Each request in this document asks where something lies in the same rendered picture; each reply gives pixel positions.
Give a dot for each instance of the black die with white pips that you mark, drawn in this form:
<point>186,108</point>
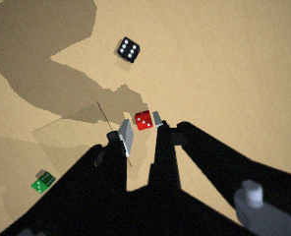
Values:
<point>129,50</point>

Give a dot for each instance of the red die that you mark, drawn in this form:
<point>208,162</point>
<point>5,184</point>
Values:
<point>143,120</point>

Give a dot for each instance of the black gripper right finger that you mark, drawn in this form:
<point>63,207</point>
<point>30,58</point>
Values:
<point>260,194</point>

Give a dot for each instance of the tan flat mat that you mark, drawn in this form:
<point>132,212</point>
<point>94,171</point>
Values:
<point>66,140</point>

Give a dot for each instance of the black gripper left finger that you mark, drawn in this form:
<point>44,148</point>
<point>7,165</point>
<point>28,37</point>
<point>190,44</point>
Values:
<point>74,195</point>

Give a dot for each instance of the green die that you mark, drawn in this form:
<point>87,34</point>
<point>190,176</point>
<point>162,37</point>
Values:
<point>43,182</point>

